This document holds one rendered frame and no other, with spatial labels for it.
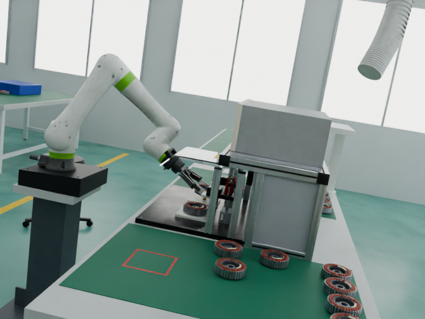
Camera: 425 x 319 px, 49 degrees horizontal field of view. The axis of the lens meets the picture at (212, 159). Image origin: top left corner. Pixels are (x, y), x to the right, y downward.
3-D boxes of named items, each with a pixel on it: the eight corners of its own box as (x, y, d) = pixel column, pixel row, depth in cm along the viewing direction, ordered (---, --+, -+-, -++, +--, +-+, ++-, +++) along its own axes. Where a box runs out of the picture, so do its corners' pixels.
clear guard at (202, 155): (159, 166, 198) (161, 152, 197) (173, 156, 221) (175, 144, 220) (234, 180, 194) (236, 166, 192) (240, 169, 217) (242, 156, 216)
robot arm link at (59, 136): (35, 142, 209) (105, 46, 207) (42, 137, 225) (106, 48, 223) (60, 158, 213) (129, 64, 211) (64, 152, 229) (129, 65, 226)
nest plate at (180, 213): (174, 216, 209) (175, 213, 209) (182, 207, 224) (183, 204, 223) (207, 223, 207) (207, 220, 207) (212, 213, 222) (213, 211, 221)
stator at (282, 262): (257, 255, 184) (258, 247, 183) (284, 258, 185) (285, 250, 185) (262, 268, 173) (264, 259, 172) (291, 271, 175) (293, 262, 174)
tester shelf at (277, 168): (217, 164, 187) (219, 154, 186) (237, 142, 253) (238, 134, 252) (327, 185, 181) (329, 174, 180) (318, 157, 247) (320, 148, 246)
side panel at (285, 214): (243, 247, 191) (257, 172, 185) (244, 245, 194) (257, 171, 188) (311, 261, 187) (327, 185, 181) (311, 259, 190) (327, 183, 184)
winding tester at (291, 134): (229, 151, 196) (237, 103, 192) (241, 138, 238) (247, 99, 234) (322, 168, 191) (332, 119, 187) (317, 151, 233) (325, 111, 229)
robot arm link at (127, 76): (92, 66, 223) (110, 48, 223) (93, 66, 236) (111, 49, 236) (119, 93, 228) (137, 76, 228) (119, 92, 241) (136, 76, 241)
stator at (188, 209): (179, 212, 211) (181, 205, 210) (186, 206, 222) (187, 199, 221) (203, 218, 209) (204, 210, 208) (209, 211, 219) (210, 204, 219)
